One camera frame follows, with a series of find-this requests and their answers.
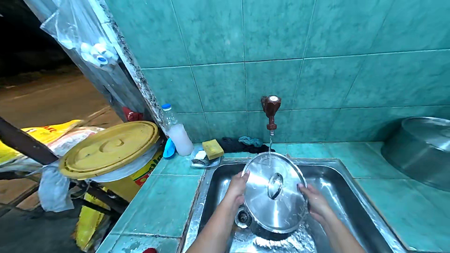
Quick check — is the person's left hand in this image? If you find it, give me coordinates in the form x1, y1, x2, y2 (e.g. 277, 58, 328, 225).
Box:
225, 170, 250, 208

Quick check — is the person's right hand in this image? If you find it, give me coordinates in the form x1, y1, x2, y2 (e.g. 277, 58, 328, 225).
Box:
297, 183, 334, 225

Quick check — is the round steel lid with handle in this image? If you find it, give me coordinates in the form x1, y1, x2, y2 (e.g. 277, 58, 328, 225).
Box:
242, 152, 308, 234

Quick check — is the person's left forearm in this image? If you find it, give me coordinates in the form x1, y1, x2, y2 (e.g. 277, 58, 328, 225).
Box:
186, 197, 243, 253

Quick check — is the person's right forearm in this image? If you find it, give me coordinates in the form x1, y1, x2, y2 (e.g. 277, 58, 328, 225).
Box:
321, 210, 367, 253

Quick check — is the black cloth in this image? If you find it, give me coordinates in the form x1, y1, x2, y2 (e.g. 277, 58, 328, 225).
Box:
216, 137, 276, 154

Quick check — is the teal cloth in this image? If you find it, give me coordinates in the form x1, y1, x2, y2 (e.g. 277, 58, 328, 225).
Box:
238, 136, 263, 148

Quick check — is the clear plastic soap dish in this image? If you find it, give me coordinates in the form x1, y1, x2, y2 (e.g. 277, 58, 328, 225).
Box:
190, 145, 222, 168

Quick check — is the metal sink drain strainer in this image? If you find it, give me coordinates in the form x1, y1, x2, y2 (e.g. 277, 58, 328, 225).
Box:
234, 208, 252, 229

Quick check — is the yellow sponge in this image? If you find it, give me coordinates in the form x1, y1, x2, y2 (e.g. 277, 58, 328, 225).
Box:
202, 139, 224, 161

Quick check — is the stainless steel sink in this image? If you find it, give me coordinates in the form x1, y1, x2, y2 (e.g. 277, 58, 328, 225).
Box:
179, 158, 410, 253

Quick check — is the dark red water tap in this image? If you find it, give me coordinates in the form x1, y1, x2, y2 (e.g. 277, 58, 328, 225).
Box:
261, 95, 282, 136

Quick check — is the plastic bottle with blue cap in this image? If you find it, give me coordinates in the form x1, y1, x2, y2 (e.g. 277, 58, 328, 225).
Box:
161, 104, 194, 156

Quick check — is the blue plastic scoop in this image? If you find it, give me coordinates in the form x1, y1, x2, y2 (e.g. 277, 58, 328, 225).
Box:
163, 138, 176, 159

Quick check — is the large metal pot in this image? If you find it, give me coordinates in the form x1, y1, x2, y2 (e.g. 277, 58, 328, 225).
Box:
381, 117, 450, 192

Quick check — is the yellow bucket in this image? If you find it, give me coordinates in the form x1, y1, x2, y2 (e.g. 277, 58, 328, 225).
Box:
90, 141, 165, 203

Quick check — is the red plastic packet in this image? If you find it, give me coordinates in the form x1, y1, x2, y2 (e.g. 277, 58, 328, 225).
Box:
122, 107, 144, 122

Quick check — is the yellow round bucket lid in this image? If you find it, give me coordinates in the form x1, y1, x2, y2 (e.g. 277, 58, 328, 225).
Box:
59, 121, 160, 180

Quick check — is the yellow plastic bag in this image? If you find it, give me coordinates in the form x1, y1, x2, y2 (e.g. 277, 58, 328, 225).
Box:
75, 191, 110, 252

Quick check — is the white printed sack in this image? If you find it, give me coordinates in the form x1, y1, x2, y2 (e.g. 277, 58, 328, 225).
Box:
47, 126, 105, 157

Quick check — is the pale blue hanging cloth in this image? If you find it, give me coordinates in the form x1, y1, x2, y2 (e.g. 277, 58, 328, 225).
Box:
38, 161, 75, 213

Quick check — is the clear bag of white bottles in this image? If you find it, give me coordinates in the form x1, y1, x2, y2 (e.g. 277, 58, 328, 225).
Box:
40, 0, 119, 69

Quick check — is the yellow printed sack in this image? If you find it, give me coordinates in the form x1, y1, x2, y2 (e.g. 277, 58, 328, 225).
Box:
0, 119, 82, 164

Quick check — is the dark metal frame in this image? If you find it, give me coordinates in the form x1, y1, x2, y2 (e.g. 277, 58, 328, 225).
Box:
0, 117, 130, 220

